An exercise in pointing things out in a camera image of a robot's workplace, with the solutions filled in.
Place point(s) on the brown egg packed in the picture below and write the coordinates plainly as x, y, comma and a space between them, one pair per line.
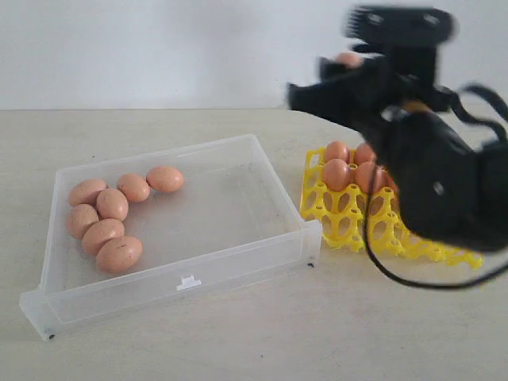
363, 153
336, 174
369, 177
336, 150

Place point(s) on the clear plastic bin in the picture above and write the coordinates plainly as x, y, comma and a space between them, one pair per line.
232, 224

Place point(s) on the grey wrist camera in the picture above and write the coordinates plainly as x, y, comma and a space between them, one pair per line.
399, 26

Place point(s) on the brown egg bin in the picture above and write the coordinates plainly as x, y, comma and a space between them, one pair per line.
134, 187
80, 219
100, 233
86, 192
119, 254
111, 203
165, 179

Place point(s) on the brown egg bin front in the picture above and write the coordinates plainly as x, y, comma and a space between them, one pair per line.
119, 254

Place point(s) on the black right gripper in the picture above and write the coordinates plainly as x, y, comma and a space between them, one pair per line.
394, 101

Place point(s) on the yellow plastic egg tray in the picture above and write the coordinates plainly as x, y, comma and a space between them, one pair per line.
343, 214

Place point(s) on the brown egg bin corner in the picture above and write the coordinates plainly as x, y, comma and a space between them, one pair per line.
349, 59

